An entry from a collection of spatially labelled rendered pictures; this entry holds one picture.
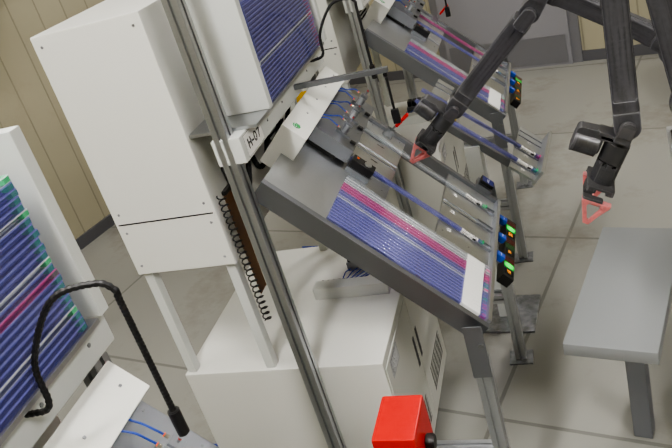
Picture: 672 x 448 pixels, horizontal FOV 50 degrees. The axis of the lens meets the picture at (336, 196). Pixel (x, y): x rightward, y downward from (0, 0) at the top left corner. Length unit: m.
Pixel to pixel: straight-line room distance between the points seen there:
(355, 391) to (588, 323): 0.69
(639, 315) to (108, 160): 1.50
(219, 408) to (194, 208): 0.74
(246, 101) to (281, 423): 1.04
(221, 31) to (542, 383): 1.76
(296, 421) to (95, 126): 1.08
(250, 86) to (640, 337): 1.21
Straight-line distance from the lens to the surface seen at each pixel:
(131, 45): 1.86
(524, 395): 2.84
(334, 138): 2.12
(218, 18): 1.86
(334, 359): 2.19
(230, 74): 1.89
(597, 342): 2.09
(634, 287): 2.27
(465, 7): 6.00
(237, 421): 2.45
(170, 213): 2.03
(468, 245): 2.24
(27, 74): 5.09
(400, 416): 1.71
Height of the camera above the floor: 1.93
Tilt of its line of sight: 25 degrees down
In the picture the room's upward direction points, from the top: 17 degrees counter-clockwise
